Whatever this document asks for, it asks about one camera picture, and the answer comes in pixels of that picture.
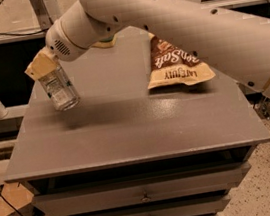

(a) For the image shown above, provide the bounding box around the silver 7up soda can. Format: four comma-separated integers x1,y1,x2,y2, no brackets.
39,66,80,111

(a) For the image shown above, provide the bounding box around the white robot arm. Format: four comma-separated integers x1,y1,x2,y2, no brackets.
25,0,270,98

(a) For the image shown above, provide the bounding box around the green yellow sponge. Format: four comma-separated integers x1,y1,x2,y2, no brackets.
92,35,117,49

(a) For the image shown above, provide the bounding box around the brown yellow chip bag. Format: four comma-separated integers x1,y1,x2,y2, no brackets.
148,34,215,90

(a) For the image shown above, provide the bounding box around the grey drawer cabinet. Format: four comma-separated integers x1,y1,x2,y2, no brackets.
6,28,270,216

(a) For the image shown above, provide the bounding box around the top grey drawer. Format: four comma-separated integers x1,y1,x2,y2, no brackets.
33,162,251,216

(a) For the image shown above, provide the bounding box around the grey metal frame post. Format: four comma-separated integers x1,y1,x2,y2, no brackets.
29,0,61,30

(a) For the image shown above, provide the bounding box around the black cable on ledge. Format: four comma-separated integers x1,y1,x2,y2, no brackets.
0,21,51,41

